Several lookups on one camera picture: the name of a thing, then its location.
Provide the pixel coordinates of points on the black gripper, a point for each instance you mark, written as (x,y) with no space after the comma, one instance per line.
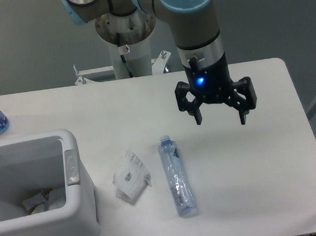
(209,81)

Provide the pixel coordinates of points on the clear plastic bottle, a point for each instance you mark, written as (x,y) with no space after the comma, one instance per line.
(177,178)

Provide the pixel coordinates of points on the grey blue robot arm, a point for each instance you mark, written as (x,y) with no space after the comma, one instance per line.
(195,30)

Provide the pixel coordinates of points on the white trash can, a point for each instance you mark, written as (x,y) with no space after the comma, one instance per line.
(31,163)

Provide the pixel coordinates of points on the crumpled trash in bin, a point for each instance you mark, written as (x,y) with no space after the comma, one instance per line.
(45,200)

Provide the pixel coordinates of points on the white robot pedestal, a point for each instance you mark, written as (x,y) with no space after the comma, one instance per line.
(128,41)

